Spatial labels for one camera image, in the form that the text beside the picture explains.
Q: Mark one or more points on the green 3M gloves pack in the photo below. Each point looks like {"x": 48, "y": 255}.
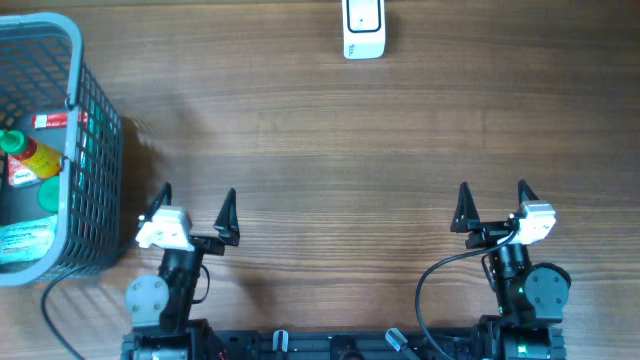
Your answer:
{"x": 92, "y": 174}

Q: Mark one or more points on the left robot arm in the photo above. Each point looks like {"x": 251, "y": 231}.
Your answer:
{"x": 160, "y": 304}

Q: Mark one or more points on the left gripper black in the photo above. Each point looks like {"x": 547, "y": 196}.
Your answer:
{"x": 226, "y": 224}

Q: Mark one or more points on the white barcode scanner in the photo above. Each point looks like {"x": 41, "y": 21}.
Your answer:
{"x": 364, "y": 29}

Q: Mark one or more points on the grey plastic mesh basket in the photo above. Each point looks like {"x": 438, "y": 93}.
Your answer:
{"x": 43, "y": 71}

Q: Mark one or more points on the yellow sauce bottle green cap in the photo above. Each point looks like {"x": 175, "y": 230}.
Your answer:
{"x": 42, "y": 160}

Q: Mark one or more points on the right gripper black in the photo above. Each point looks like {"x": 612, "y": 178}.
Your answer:
{"x": 467, "y": 220}

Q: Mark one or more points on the red white toothpaste box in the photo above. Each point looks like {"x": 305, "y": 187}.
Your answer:
{"x": 50, "y": 121}

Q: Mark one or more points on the teal white tissue pack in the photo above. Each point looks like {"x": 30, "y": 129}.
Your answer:
{"x": 27, "y": 241}

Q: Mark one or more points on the small red white carton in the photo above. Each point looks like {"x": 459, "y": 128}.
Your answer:
{"x": 19, "y": 175}

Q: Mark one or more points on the green lid jar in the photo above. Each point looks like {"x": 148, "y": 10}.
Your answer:
{"x": 48, "y": 194}

